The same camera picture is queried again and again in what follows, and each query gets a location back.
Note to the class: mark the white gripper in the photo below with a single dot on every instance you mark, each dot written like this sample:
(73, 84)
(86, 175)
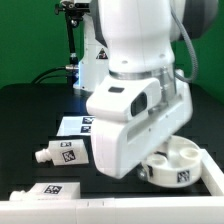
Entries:
(131, 121)

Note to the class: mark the white round stool seat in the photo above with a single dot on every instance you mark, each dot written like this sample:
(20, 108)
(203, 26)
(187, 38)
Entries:
(174, 164)

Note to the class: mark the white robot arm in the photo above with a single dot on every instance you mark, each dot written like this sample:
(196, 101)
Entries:
(138, 35)

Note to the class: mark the white L-shaped fence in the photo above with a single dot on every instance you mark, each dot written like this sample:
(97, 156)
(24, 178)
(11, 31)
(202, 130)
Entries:
(154, 210)

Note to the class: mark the white fiducial marker sheet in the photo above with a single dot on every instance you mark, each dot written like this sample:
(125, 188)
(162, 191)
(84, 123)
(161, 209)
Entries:
(75, 125)

